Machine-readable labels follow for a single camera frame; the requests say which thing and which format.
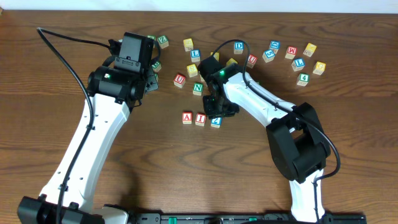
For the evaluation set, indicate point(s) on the red I letter block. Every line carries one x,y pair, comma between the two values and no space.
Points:
200,119

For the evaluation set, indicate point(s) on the yellow block centre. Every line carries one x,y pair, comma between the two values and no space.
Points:
231,61

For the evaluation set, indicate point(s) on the green 4 number block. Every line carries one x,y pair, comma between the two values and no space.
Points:
303,79

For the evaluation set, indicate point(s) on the blue D block upright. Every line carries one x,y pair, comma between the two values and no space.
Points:
238,48

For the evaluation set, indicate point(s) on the blue D block tilted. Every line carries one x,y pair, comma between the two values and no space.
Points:
274,46

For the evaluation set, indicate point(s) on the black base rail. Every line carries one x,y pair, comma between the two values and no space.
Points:
277,218

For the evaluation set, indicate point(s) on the yellow block top middle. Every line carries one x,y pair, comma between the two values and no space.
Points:
188,44

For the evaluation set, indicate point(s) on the blue L block middle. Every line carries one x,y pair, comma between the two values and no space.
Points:
195,55

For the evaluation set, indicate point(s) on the green Z letter block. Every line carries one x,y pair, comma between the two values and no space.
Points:
163,41

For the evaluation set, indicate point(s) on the blue 5 number block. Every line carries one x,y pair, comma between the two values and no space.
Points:
268,55

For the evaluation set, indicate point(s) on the blue l block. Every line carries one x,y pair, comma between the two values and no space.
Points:
195,55
298,64

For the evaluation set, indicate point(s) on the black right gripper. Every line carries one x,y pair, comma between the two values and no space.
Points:
211,113

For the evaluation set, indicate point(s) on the green J block far left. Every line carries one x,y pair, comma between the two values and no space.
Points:
152,37

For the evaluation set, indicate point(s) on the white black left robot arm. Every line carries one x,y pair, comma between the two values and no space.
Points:
113,90

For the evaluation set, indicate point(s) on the red u block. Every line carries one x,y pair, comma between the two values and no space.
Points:
252,59
179,80

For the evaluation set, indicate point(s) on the blue 2 number block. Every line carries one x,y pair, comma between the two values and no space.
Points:
216,122

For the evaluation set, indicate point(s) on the red U block left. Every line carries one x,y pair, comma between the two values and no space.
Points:
179,80

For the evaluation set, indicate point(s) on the red M letter block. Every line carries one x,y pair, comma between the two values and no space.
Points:
291,52

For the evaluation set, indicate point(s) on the yellow G letter block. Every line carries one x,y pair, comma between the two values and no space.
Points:
319,68

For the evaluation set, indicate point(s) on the green N letter block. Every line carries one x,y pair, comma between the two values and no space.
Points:
197,89

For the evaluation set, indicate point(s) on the yellow K block right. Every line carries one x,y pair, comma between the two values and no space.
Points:
310,49

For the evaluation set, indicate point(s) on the red A letter block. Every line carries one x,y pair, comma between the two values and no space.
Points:
187,117

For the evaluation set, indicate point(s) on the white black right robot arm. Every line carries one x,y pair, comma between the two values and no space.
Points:
296,139

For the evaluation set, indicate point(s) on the yellow S letter block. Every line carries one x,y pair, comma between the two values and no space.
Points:
192,70

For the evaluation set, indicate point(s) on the green B letter block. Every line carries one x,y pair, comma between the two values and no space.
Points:
156,67

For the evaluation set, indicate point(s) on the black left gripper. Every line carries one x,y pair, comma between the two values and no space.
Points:
152,83

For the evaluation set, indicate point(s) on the red U block right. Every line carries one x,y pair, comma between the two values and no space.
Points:
252,59

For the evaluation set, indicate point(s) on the blue L block right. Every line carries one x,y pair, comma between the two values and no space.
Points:
298,64

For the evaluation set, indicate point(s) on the yellow O letter block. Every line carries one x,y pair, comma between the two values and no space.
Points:
216,55

